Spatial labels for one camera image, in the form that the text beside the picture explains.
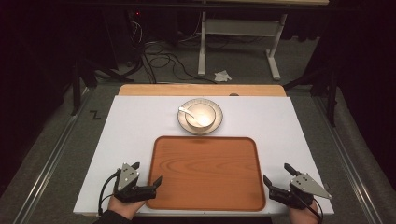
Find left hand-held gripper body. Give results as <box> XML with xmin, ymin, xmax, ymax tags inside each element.
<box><xmin>113</xmin><ymin>161</ymin><xmax>157</xmax><ymax>204</ymax></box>

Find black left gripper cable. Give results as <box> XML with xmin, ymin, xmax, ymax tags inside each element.
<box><xmin>97</xmin><ymin>168</ymin><xmax>122</xmax><ymax>217</ymax></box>

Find white table board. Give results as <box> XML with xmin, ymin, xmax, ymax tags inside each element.
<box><xmin>72</xmin><ymin>94</ymin><xmax>335</xmax><ymax>217</ymax></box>

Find metal floor rail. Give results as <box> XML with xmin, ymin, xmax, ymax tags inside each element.
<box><xmin>312</xmin><ymin>95</ymin><xmax>385</xmax><ymax>224</ymax></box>
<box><xmin>11</xmin><ymin>89</ymin><xmax>95</xmax><ymax>224</ymax></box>

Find person's right hand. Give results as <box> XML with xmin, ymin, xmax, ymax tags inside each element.
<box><xmin>287</xmin><ymin>201</ymin><xmax>322</xmax><ymax>224</ymax></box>

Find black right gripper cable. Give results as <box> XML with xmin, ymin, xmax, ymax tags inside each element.
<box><xmin>292</xmin><ymin>189</ymin><xmax>325</xmax><ymax>224</ymax></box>

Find black floor cables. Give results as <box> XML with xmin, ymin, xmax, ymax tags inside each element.
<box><xmin>125</xmin><ymin>11</ymin><xmax>219</xmax><ymax>85</ymax></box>

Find white metal desk frame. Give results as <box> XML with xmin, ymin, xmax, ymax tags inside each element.
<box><xmin>197</xmin><ymin>10</ymin><xmax>289</xmax><ymax>82</ymax></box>

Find black metal stand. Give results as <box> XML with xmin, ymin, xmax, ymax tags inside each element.
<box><xmin>282</xmin><ymin>66</ymin><xmax>341</xmax><ymax>128</ymax></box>
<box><xmin>70</xmin><ymin>58</ymin><xmax>135</xmax><ymax>117</ymax></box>

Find person's left hand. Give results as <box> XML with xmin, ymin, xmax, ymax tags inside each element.
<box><xmin>106</xmin><ymin>195</ymin><xmax>147</xmax><ymax>221</ymax></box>

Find light wooden table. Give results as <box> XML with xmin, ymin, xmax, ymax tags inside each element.
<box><xmin>118</xmin><ymin>83</ymin><xmax>288</xmax><ymax>98</ymax></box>

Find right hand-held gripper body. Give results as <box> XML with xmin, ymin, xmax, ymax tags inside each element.
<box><xmin>268</xmin><ymin>173</ymin><xmax>333</xmax><ymax>210</ymax></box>

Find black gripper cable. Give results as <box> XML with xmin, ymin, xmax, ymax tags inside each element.
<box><xmin>97</xmin><ymin>168</ymin><xmax>122</xmax><ymax>217</ymax></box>
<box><xmin>292</xmin><ymin>189</ymin><xmax>325</xmax><ymax>224</ymax></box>

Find white rimmed plate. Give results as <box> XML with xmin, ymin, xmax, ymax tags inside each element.
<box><xmin>177</xmin><ymin>97</ymin><xmax>224</xmax><ymax>136</ymax></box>

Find white ceramic spoon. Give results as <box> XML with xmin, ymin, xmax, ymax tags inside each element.
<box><xmin>177</xmin><ymin>105</ymin><xmax>198</xmax><ymax>121</ymax></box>

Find crumpled white paper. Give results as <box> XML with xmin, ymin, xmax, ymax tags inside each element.
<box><xmin>213</xmin><ymin>69</ymin><xmax>233</xmax><ymax>83</ymax></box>

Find white bowl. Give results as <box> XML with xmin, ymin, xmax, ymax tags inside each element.
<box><xmin>184</xmin><ymin>103</ymin><xmax>218</xmax><ymax>130</ymax></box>

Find brown wooden tray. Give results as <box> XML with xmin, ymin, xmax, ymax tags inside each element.
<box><xmin>146</xmin><ymin>134</ymin><xmax>267</xmax><ymax>213</ymax></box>

